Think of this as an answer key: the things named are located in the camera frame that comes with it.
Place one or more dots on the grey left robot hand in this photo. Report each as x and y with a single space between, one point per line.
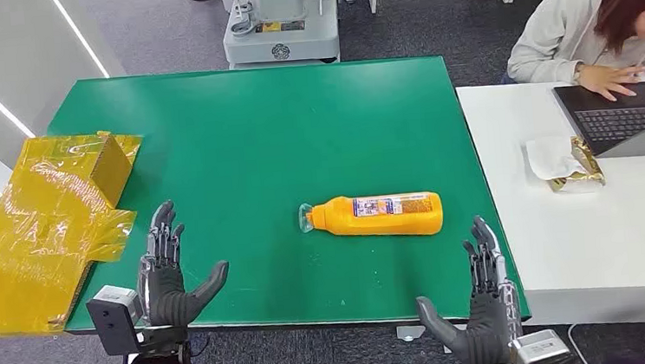
161 297

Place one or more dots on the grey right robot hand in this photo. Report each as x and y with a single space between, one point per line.
484 329

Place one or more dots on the orange detergent bottle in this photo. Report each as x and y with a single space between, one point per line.
383 222

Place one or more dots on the white desk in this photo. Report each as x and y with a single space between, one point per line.
580 241

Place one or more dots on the yellow taped cardboard box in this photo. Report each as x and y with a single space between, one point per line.
39 237

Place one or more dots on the white paper napkin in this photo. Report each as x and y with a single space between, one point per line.
548 157

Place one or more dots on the gold foil snack packet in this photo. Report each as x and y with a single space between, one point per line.
589 168

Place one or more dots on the dark laptop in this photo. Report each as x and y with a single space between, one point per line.
623 117

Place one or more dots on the person's hand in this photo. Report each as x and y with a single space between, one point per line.
608 78

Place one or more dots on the grey machine base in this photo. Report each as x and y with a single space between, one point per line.
282 34

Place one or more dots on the person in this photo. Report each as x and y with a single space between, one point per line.
558 29

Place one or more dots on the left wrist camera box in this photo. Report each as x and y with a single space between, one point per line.
111 321

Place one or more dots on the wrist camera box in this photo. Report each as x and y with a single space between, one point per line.
111 321
540 353

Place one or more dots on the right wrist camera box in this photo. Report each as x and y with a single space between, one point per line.
540 353

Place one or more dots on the metal table bracket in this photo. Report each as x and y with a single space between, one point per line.
409 333

